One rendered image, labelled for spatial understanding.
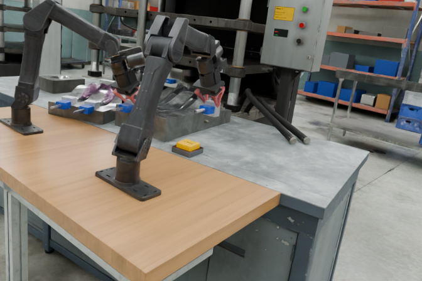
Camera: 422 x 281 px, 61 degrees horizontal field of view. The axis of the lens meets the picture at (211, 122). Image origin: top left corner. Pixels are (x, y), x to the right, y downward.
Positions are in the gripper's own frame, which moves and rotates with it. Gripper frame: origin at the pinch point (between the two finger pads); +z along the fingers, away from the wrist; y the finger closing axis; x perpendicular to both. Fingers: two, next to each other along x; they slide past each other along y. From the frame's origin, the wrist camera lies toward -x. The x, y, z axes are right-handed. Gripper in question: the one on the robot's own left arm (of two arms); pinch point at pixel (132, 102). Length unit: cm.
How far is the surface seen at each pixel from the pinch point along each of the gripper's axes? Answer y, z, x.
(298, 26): -31, 9, -93
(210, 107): -31.3, 0.4, -9.2
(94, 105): 14.7, 0.5, 7.1
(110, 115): 11.8, 7.4, 3.9
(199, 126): -18.9, 18.0, -14.4
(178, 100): -4.8, 12.1, -20.5
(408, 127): -77, 352, -447
